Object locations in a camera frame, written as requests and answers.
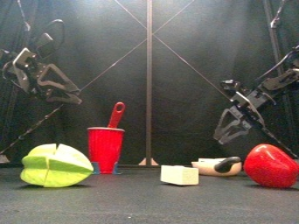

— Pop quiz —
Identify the red plastic cup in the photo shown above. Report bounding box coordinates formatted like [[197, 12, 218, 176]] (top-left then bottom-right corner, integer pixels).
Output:
[[86, 126, 126, 175]]

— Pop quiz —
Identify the dark side frame pole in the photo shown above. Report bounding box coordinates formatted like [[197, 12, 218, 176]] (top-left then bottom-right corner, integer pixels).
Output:
[[262, 0, 287, 77]]

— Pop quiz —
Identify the white toy pan black handle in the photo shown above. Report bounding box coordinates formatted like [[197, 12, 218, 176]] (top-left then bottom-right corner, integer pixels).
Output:
[[190, 156, 242, 177]]

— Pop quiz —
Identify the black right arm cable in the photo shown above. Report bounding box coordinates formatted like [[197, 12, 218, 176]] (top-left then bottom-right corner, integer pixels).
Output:
[[252, 47, 299, 84]]

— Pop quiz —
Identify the red toy pepper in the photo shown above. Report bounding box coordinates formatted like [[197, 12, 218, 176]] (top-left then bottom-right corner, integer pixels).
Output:
[[242, 143, 299, 189]]

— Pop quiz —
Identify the white toy sushi piece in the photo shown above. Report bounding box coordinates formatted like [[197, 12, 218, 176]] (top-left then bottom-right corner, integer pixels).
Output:
[[160, 164, 200, 186]]

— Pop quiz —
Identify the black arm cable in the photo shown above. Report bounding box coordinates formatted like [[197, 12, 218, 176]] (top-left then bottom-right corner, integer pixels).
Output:
[[45, 18, 66, 51], [252, 47, 299, 84]]

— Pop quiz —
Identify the red plastic utensil with loop handle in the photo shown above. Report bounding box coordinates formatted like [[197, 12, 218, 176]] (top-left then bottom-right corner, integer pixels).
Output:
[[106, 101, 126, 130]]

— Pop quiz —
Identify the thin diagonal brace wire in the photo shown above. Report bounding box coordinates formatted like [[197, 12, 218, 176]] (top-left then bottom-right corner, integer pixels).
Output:
[[78, 0, 196, 91], [112, 0, 230, 101]]

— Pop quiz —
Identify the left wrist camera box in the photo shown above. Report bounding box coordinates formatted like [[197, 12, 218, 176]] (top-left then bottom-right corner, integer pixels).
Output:
[[33, 31, 56, 59]]

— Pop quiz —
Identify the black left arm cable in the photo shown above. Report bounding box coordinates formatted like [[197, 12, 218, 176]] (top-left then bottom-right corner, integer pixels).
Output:
[[45, 18, 66, 51]]

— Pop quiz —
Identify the lime green toy star fruit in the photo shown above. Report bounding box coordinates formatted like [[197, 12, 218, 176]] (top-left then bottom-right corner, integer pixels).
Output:
[[20, 143, 94, 188]]

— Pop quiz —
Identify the white corner bracket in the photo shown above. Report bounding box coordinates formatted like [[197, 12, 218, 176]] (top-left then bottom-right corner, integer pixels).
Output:
[[0, 153, 12, 165]]

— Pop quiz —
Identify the blue cup holder base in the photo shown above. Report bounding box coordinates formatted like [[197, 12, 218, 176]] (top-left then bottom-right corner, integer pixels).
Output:
[[89, 161, 121, 176]]

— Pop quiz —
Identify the diagonal metal frame strut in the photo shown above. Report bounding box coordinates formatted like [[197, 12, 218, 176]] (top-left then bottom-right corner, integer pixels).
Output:
[[262, 127, 299, 160], [0, 104, 65, 155]]

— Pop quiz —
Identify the vertical metal frame pole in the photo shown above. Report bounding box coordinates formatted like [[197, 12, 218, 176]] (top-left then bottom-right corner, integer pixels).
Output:
[[144, 0, 154, 166]]

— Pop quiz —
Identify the pole foot bracket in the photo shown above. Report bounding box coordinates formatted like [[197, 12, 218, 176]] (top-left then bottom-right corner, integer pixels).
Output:
[[137, 157, 160, 167]]

